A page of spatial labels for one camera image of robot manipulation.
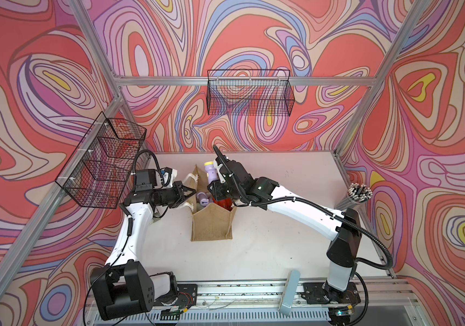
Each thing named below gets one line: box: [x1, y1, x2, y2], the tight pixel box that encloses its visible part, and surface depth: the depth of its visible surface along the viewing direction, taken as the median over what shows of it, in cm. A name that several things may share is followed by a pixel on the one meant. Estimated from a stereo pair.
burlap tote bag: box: [184, 164, 237, 242], surface depth 82 cm
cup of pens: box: [335, 182, 374, 211], surface depth 84 cm
